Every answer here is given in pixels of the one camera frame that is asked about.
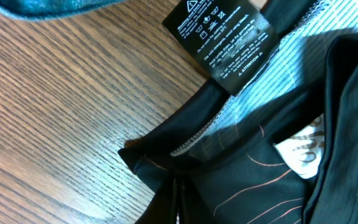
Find black orange patterned jersey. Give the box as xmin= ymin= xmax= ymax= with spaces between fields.
xmin=119 ymin=1 xmax=358 ymax=223

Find folded blue denim jeans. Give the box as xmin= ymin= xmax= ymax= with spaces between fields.
xmin=0 ymin=0 xmax=124 ymax=21

